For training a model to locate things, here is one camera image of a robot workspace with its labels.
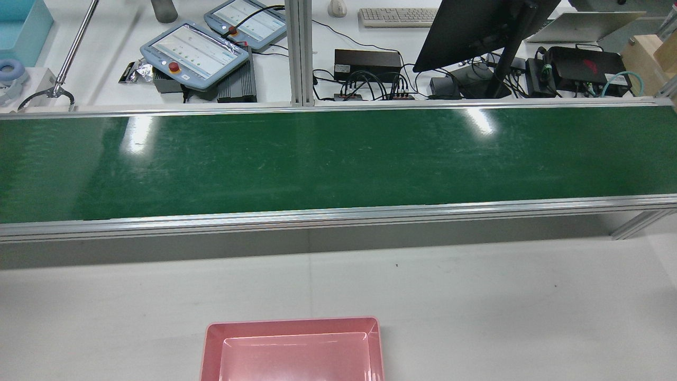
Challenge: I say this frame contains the black rectangular power box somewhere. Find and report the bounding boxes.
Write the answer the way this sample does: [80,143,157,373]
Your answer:
[334,49,402,83]

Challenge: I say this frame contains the black finned metal box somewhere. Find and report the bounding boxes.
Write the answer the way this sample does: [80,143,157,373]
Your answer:
[217,47,258,103]

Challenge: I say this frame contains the pink plastic box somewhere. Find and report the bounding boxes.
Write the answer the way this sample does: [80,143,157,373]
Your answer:
[200,316,385,381]

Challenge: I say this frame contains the grey metal control box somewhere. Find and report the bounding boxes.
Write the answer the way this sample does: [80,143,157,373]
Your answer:
[153,70,187,95]

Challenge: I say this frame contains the green conveyor belt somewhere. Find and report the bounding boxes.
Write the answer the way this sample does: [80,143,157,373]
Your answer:
[0,99,677,244]

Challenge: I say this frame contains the white computer keyboard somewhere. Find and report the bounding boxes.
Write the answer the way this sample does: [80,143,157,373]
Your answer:
[358,7,440,29]

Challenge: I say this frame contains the grey-blue teach pendant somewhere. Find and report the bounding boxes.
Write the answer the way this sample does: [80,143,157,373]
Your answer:
[204,0,289,52]
[140,20,250,92]

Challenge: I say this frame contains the black computer monitor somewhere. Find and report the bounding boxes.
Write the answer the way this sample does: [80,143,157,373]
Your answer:
[413,0,561,100]

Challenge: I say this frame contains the black power adapter brick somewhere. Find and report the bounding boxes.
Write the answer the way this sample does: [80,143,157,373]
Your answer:
[525,57,556,98]

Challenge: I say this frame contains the clear plastic bag black header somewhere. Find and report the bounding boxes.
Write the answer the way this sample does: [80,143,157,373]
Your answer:
[117,58,155,85]

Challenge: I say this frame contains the black mini computer red logo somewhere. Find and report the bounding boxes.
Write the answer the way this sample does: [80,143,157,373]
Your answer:
[546,46,633,97]

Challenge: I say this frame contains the silver laptop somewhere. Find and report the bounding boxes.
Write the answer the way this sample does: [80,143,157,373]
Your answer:
[525,12,647,43]

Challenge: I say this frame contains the light blue plastic bin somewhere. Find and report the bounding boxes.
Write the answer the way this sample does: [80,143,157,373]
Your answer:
[0,0,54,67]

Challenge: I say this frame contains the aluminium profile post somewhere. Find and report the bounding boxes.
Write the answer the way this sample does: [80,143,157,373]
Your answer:
[285,0,314,107]

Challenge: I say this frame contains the black teach pendant cable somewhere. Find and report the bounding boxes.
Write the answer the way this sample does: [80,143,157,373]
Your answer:
[222,4,286,39]

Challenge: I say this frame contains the teal cable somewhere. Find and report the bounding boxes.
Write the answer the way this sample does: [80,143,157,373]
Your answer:
[603,71,645,98]

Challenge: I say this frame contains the blue and white ring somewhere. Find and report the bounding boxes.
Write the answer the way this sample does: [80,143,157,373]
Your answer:
[0,58,30,94]

